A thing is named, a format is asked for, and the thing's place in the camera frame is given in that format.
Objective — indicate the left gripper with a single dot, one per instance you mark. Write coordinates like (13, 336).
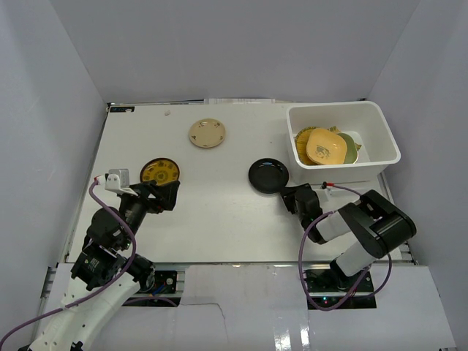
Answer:
(149, 195)

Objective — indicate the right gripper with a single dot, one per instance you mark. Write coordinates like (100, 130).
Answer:
(288, 194)

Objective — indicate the black round plate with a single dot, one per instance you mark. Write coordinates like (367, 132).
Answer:
(268, 175)

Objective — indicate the round bamboo plate green rim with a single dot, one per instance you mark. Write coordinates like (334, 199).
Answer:
(301, 140)

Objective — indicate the yellow square panda plate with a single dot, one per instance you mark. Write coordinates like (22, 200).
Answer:
(326, 148)

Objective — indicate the green square panda plate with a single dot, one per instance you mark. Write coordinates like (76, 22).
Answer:
(351, 156)

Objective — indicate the rectangular bamboo tray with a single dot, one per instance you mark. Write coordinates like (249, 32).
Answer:
(347, 138)

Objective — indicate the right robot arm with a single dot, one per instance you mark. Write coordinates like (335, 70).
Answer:
(377, 225)

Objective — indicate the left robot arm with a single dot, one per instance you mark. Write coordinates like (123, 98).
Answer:
(108, 272)

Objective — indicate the white plastic bin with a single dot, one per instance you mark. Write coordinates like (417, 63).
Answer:
(363, 121)

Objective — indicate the brown yellow patterned plate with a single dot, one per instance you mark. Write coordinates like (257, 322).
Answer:
(161, 170)

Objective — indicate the beige round plate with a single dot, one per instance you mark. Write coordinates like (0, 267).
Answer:
(207, 133)

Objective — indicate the papers behind table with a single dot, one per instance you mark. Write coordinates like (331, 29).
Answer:
(243, 101)

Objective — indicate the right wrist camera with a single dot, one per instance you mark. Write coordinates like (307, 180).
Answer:
(324, 192)

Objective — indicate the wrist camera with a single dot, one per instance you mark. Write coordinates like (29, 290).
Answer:
(324, 192)
(116, 181)

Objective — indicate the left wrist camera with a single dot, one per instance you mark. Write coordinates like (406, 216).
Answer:
(116, 181)

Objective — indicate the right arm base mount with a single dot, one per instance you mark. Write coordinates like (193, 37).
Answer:
(326, 290)

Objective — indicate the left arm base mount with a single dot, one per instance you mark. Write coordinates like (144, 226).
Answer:
(162, 293)

